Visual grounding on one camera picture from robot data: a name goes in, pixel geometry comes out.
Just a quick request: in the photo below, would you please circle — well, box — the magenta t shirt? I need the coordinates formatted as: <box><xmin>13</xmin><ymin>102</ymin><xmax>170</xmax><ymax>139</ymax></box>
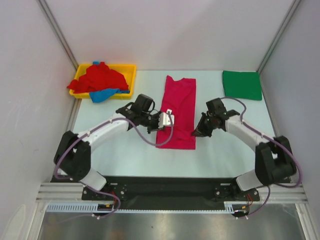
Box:
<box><xmin>159</xmin><ymin>75</ymin><xmax>197</xmax><ymax>150</ymax></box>

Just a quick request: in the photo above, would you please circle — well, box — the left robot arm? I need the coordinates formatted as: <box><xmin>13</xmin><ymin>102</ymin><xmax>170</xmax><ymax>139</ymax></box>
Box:
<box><xmin>54</xmin><ymin>94</ymin><xmax>174</xmax><ymax>200</ymax></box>

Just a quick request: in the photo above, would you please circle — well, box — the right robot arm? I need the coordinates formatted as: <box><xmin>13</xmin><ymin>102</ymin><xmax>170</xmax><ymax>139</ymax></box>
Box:
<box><xmin>191</xmin><ymin>98</ymin><xmax>298</xmax><ymax>201</ymax></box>

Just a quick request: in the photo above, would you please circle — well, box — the folded green t shirt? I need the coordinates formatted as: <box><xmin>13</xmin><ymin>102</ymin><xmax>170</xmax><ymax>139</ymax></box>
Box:
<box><xmin>222</xmin><ymin>70</ymin><xmax>262</xmax><ymax>101</ymax></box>

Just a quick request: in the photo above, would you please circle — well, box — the yellow plastic bin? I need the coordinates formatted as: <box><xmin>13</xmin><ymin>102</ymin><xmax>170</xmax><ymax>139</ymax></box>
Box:
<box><xmin>69</xmin><ymin>63</ymin><xmax>137</xmax><ymax>100</ymax></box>

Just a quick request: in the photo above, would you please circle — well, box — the blue t shirt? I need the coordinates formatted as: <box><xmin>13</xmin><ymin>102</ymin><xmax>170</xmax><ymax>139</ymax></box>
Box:
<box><xmin>89</xmin><ymin>61</ymin><xmax>130</xmax><ymax>103</ymax></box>

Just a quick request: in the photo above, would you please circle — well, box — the red t shirt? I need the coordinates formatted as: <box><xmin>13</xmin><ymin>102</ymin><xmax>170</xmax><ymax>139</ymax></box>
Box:
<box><xmin>67</xmin><ymin>62</ymin><xmax>130</xmax><ymax>94</ymax></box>

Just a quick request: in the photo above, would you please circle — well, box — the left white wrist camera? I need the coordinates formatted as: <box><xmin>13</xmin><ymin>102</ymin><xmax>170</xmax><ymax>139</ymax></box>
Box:
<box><xmin>158</xmin><ymin>109</ymin><xmax>175</xmax><ymax>129</ymax></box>

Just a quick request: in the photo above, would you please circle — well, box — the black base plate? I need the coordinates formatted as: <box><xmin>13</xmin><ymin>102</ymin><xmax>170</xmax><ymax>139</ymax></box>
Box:
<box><xmin>81</xmin><ymin>176</ymin><xmax>266</xmax><ymax>210</ymax></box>

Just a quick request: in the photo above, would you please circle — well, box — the slotted cable duct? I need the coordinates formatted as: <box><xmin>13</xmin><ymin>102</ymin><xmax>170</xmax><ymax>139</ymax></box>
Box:
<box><xmin>46</xmin><ymin>202</ymin><xmax>247</xmax><ymax>215</ymax></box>

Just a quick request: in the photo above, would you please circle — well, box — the aluminium frame rail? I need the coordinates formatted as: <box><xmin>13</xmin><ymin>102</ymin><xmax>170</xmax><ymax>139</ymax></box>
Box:
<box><xmin>36</xmin><ymin>182</ymin><xmax>308</xmax><ymax>204</ymax></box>

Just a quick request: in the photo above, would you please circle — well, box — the right corner aluminium post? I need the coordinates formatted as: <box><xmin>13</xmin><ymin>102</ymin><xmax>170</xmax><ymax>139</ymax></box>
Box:
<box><xmin>256</xmin><ymin>0</ymin><xmax>302</xmax><ymax>74</ymax></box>

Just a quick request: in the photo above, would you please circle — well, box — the corner aluminium post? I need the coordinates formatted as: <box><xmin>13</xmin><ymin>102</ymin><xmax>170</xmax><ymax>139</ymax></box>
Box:
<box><xmin>36</xmin><ymin>0</ymin><xmax>79</xmax><ymax>70</ymax></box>
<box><xmin>256</xmin><ymin>0</ymin><xmax>302</xmax><ymax>74</ymax></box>

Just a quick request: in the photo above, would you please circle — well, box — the left corner aluminium post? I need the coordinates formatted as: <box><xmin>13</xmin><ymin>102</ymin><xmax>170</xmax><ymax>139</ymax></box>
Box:
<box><xmin>36</xmin><ymin>0</ymin><xmax>79</xmax><ymax>70</ymax></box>

